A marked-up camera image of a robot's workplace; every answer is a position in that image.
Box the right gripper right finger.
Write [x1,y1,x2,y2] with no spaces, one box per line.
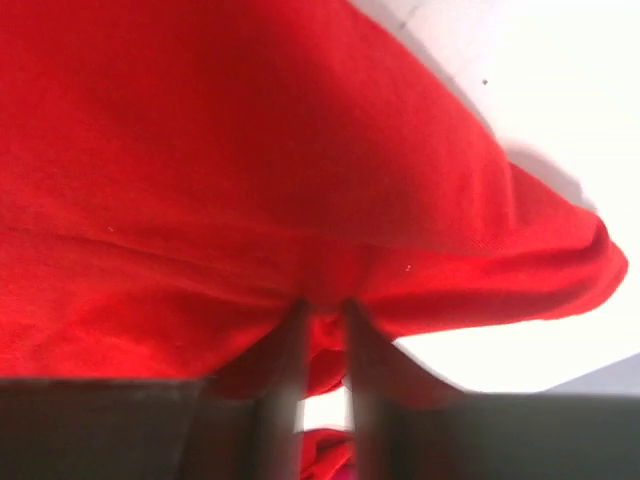
[344,300,639,479]

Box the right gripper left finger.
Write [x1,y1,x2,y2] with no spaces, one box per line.
[1,300,310,479]

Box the red t shirt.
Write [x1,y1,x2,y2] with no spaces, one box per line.
[1,1,629,479]

